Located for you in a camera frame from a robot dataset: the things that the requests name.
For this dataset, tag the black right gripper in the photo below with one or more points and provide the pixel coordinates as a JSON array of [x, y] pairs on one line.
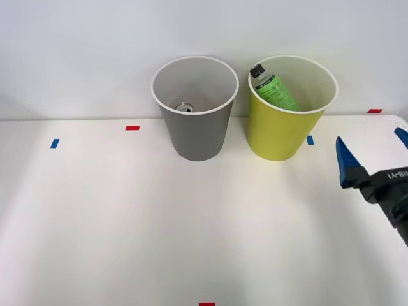
[[387, 186]]

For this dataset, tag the green label plastic bottle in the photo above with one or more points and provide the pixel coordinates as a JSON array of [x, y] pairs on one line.
[[276, 90]]

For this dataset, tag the grey plastic waste bin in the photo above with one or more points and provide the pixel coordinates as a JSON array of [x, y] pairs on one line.
[[197, 134]]

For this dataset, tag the silver drink can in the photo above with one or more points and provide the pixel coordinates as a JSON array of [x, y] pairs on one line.
[[184, 107]]

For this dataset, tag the yellow-green plastic waste bin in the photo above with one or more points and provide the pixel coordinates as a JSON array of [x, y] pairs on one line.
[[280, 134]]

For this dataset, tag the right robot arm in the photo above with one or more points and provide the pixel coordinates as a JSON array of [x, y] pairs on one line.
[[402, 220]]

